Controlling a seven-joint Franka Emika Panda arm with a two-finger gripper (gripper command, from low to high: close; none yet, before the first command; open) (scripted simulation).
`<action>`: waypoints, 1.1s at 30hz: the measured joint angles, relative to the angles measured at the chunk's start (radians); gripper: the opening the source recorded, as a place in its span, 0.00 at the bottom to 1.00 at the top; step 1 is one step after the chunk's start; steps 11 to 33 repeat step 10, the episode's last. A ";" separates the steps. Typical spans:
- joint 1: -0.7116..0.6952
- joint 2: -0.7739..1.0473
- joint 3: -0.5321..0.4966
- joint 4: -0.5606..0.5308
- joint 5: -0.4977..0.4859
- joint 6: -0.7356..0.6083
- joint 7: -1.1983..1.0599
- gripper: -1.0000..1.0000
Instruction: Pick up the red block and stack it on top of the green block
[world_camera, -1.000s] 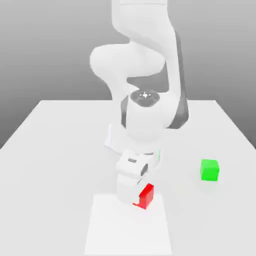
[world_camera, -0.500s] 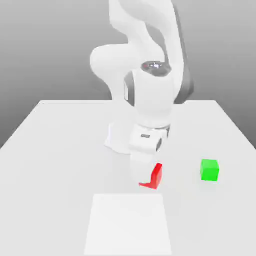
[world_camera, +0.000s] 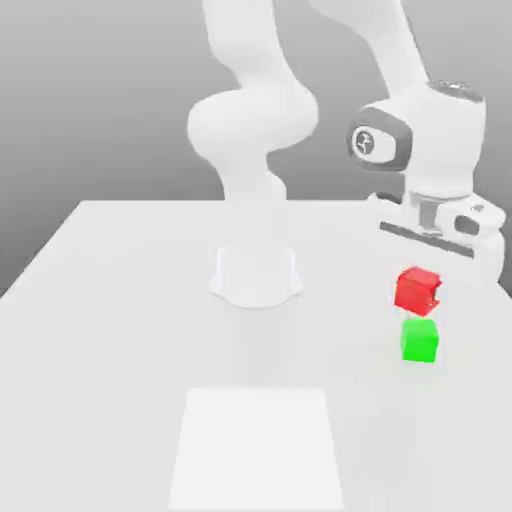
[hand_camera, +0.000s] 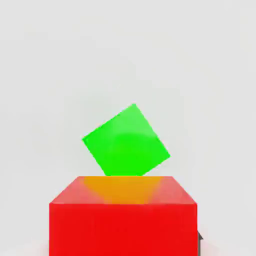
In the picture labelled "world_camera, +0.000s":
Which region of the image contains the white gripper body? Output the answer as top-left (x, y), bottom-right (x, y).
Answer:
top-left (377, 219), bottom-right (506, 286)

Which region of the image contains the small red cube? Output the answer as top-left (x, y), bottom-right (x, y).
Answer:
top-left (393, 265), bottom-right (444, 318)

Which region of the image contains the small green cube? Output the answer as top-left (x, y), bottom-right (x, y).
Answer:
top-left (400, 317), bottom-right (440, 365)

